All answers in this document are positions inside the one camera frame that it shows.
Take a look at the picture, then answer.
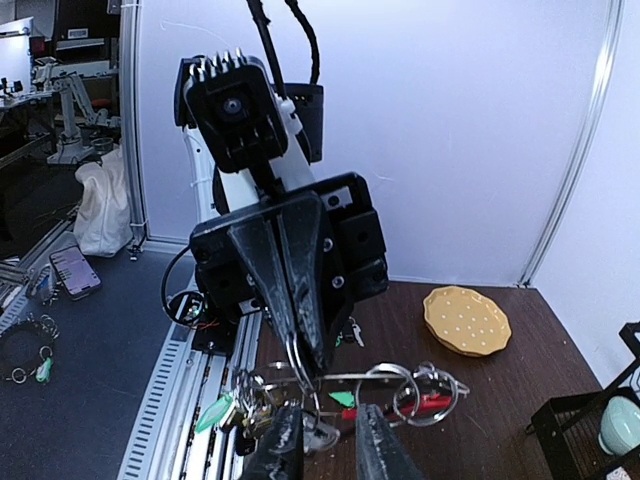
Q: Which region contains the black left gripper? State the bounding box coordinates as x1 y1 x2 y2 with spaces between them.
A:
190 173 388 378

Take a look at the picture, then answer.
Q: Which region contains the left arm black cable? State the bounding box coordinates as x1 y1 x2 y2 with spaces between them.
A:
159 0 321 321

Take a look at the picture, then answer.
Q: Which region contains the left aluminium frame post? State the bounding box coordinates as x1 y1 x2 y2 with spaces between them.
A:
517 0 626 289

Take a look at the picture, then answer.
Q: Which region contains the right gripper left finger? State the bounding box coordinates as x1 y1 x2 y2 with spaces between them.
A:
240 404 304 480

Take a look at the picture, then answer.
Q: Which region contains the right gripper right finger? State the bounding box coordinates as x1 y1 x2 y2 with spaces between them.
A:
355 404 425 480

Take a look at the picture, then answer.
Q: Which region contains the spare keyring on floor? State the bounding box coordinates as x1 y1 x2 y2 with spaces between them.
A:
1 314 60 385

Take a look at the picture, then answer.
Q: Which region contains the celadon green bowl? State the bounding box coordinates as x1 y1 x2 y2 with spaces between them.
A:
598 396 639 456

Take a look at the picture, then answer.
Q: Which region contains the green tagged key bunch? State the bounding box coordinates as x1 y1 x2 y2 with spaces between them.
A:
335 316 365 348

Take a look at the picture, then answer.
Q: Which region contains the large keyring with red handle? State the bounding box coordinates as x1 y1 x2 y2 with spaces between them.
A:
193 332 471 459

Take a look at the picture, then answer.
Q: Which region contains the aluminium front rail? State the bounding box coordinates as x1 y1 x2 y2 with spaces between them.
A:
117 312 262 479

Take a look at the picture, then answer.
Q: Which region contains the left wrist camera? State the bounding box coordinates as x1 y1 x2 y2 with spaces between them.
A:
179 47 317 211

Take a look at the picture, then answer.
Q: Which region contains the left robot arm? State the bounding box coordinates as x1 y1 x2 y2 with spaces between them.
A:
174 54 388 388

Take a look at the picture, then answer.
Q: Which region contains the left base circuit board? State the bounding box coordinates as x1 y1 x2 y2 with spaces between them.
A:
166 290 206 329

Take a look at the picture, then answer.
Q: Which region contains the black wire dish rack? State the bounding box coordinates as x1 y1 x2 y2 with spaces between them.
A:
525 322 639 479

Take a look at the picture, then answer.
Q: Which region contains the smartphone on floor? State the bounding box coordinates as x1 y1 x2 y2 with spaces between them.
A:
49 245 102 301

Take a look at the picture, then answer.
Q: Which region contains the white plastic bag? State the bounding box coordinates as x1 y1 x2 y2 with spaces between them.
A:
73 145 133 258

